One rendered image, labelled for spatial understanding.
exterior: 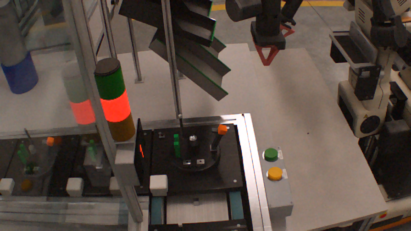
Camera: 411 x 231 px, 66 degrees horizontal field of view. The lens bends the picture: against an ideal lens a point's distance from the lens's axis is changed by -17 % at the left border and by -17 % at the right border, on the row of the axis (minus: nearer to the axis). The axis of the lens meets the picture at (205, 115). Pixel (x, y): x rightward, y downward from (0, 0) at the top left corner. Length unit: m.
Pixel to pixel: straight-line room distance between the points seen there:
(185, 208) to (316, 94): 0.71
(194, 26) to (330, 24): 2.87
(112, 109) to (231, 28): 3.02
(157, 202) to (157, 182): 0.06
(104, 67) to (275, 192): 0.56
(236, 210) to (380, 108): 0.83
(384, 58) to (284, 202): 0.73
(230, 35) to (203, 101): 2.16
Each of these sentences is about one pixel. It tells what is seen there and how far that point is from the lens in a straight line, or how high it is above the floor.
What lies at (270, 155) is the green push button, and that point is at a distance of 1.03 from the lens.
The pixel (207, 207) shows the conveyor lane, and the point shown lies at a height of 0.92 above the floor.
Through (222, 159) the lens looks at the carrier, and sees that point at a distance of 1.02.
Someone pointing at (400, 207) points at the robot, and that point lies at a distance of 1.95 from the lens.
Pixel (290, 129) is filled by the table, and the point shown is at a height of 0.86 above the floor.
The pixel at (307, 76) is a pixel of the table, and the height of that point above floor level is 0.86.
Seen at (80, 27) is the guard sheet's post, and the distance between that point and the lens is 0.57.
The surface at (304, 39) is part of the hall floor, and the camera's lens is 3.52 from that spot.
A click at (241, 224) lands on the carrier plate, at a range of 0.90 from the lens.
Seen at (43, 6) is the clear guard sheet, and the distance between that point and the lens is 0.46.
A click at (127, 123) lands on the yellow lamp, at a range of 0.67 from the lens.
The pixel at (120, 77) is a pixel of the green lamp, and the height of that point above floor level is 1.39.
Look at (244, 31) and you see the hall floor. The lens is 3.55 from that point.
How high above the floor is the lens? 1.74
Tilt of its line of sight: 42 degrees down
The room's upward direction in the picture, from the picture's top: 4 degrees counter-clockwise
